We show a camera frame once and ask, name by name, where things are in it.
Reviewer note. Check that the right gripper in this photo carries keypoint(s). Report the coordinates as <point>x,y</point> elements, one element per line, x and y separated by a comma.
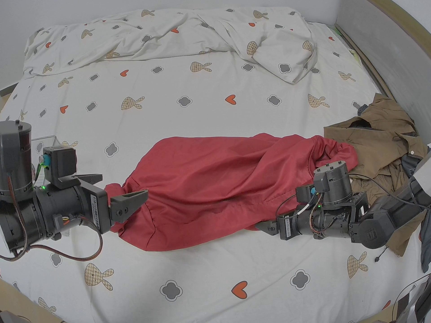
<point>303,225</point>

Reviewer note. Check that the grey garment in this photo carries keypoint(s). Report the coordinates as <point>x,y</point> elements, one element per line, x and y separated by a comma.
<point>426,244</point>

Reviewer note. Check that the brown jacket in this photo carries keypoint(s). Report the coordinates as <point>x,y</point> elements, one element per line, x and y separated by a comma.
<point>370,136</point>

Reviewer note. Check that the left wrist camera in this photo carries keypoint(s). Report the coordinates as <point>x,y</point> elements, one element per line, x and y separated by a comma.
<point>62,162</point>

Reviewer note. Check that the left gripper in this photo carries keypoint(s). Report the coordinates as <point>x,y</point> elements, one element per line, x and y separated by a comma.
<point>67,207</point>

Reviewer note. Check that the clear plastic box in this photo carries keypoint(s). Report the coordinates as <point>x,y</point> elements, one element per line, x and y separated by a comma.
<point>37,180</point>

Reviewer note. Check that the bed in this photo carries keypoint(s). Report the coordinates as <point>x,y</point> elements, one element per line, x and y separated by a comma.
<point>202,113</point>

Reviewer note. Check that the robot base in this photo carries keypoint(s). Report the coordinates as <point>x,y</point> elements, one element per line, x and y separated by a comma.
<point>409,301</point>

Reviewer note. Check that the white printed quilt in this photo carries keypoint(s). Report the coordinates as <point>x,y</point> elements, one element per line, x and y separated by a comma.
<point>161,35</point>

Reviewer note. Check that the red shirt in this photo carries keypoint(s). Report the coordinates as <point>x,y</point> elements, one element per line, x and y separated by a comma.
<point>219,187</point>

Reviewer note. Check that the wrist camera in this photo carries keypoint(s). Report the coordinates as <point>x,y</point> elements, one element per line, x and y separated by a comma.
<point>304,193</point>
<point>62,162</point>

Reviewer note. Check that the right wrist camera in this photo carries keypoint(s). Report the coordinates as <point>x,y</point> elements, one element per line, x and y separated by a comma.
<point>304,193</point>

